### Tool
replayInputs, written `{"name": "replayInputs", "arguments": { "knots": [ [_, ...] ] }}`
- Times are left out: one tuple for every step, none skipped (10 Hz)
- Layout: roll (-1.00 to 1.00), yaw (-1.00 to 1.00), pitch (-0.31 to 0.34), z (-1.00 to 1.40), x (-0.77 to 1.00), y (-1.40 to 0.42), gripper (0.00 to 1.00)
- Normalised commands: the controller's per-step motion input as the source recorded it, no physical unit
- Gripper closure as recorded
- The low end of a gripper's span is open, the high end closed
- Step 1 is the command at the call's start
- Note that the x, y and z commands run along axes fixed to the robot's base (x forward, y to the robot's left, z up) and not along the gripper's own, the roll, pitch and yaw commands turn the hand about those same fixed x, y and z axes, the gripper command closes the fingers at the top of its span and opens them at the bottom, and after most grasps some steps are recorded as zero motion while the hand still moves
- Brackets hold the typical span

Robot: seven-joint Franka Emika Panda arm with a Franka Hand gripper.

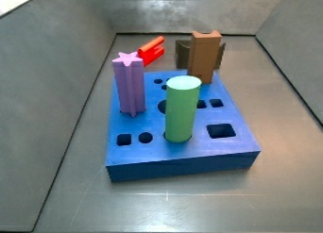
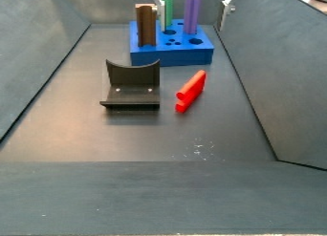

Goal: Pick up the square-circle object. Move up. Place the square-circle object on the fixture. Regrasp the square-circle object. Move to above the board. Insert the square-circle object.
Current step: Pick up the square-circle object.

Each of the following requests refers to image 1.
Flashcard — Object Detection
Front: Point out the red square-circle object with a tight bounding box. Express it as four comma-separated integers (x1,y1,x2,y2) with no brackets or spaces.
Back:
139,36,164,66

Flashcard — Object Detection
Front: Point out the dark grey regrasp stand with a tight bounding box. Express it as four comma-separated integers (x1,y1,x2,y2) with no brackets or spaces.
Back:
176,40,227,69

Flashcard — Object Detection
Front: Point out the green cylinder peg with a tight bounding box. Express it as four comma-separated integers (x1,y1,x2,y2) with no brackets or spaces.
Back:
165,75,203,142

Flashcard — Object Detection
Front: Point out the purple star-shaped peg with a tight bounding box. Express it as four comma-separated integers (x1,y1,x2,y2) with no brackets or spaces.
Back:
113,52,145,117

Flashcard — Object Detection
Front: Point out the brown grooved peg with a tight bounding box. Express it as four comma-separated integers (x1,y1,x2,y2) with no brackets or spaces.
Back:
188,30,223,84

